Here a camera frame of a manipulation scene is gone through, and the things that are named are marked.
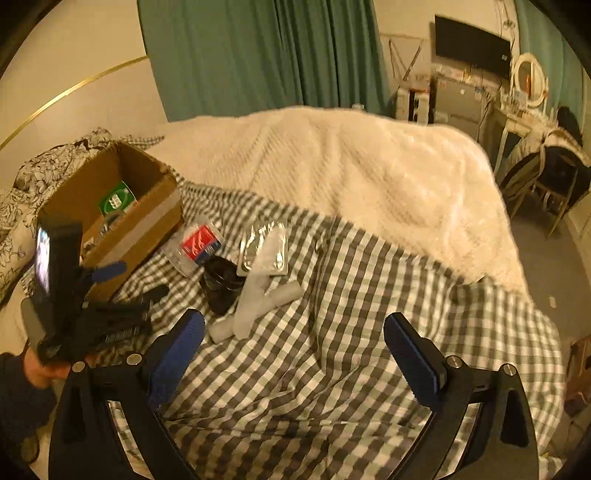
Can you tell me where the green snack bag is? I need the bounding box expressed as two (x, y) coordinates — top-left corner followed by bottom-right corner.
(98, 180), (137, 217)

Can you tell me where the dark glass jar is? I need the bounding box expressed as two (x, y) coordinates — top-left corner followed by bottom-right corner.
(199, 256), (245, 316)

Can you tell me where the silver foil packet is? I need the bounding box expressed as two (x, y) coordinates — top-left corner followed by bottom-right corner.
(236, 220), (288, 277)

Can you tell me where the person left hand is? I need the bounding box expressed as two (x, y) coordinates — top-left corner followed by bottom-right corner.
(22, 345), (100, 391)

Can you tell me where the brown cardboard box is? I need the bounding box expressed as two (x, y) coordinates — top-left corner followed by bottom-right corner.
(39, 142), (182, 301)

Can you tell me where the grey white checkered sheet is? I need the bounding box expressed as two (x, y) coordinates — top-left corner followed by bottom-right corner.
(87, 177), (567, 480)

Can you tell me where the white fluffy blanket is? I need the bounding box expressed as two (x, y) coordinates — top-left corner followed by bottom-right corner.
(148, 107), (528, 294)

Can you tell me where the chair with clothes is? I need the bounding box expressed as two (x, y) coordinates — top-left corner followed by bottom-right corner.
(500, 106), (590, 236)

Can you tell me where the large green curtain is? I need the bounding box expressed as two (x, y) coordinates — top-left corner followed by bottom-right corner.
(137, 1), (389, 121)

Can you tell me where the white dressing table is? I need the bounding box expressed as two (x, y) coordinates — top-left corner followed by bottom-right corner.
(484, 102), (558, 175)

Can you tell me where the grey cabinet under television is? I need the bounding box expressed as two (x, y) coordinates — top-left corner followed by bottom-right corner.
(431, 75), (486, 141)

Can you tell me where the white oval vanity mirror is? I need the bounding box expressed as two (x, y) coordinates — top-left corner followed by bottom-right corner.
(510, 53), (549, 109)

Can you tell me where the green window curtain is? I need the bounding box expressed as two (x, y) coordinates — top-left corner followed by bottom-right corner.
(514, 0), (590, 129)

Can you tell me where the black wall television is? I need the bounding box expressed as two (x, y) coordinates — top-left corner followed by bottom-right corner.
(435, 16), (512, 80)

